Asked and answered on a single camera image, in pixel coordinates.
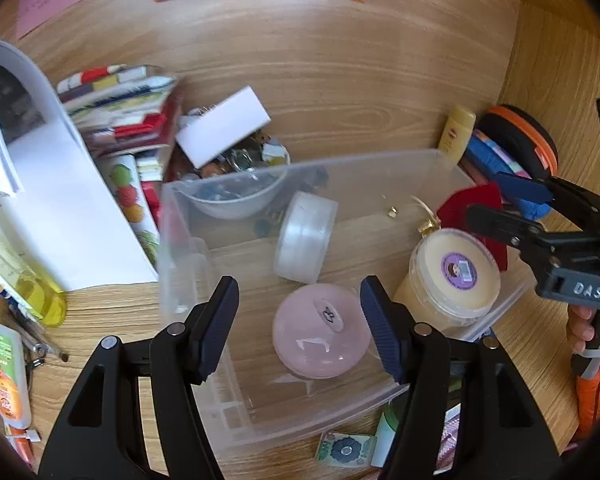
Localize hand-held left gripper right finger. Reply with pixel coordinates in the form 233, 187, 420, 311
359, 275, 563, 480

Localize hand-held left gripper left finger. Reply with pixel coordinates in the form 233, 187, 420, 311
37, 275, 241, 480

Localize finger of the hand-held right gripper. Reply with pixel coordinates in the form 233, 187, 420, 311
467, 203, 600, 281
494, 171, 600, 231

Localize pink round case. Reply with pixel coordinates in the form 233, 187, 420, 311
272, 282, 373, 380

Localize clear plastic storage box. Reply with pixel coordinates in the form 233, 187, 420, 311
158, 148, 528, 461

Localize wooden desktop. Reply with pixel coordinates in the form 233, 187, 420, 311
0, 5, 586, 480

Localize person's right hand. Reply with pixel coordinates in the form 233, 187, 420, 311
566, 306, 597, 357

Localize red cloth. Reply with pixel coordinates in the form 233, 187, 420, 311
436, 182, 511, 273

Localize blue patchwork pencil case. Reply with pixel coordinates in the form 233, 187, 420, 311
460, 130, 553, 221

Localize black orange zip case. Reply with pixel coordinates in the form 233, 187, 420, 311
477, 105, 559, 181

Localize gold ornament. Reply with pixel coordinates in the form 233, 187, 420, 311
412, 196, 443, 237

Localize yellow lidded tub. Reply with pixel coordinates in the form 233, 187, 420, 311
394, 227, 502, 333

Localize yellow lotion bottle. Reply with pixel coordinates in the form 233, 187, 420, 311
437, 105, 477, 163

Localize green white packet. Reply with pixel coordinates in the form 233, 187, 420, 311
370, 400, 406, 468

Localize blue flower card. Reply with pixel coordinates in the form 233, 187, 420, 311
315, 431, 378, 468

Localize clear round container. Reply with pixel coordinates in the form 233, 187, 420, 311
274, 191, 339, 285

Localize pink packet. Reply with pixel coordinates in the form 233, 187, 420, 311
435, 405, 463, 476

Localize white bowl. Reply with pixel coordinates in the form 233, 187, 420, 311
180, 135, 292, 220

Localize fruit print book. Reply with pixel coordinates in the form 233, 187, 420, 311
100, 154, 162, 268

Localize bundle of pens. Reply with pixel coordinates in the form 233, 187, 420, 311
5, 300, 71, 363

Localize pile of small trinkets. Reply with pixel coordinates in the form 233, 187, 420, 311
180, 130, 288, 181

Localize yellow spray bottle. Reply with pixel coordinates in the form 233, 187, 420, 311
0, 195, 68, 328

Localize white cardboard box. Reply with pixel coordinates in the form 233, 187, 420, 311
174, 86, 272, 167

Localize white orange tube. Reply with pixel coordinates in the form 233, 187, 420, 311
0, 321, 33, 431

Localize white paper booklet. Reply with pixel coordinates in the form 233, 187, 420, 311
0, 40, 160, 292

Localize orange highlighter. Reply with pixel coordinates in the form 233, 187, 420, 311
5, 427, 41, 468

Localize stack of books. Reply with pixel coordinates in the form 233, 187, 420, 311
56, 64, 181, 181

